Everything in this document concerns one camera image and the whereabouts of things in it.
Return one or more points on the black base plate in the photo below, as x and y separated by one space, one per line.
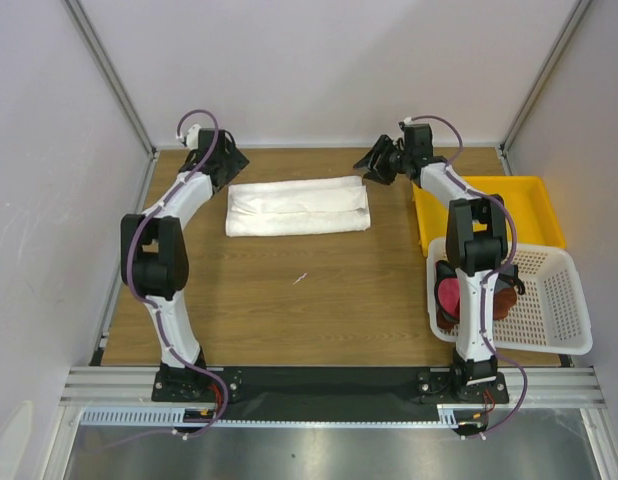
327 394

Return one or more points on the aluminium frame post left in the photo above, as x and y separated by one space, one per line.
96 48

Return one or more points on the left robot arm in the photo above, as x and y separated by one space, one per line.
155 264

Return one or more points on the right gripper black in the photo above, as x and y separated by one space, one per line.
385 161

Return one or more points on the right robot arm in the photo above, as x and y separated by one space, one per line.
480 240

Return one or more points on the aluminium front rail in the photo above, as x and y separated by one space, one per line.
545 387

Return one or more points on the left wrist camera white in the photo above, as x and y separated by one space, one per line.
190 138

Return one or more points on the brown cloth in basket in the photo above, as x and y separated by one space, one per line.
504 300

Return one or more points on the grey cloth in basket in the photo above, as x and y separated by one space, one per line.
508 279

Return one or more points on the aluminium frame post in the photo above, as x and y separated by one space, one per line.
565 35
96 48

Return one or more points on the pink cloth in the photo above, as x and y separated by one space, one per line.
447 298

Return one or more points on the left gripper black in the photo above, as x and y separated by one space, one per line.
235 160

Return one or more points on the aluminium frame post right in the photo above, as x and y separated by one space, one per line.
565 35

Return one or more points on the white towel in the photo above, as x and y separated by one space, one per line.
298 207

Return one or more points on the yellow plastic tray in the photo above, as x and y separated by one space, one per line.
525 198

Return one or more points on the white perforated plastic basket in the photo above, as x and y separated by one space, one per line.
552 315

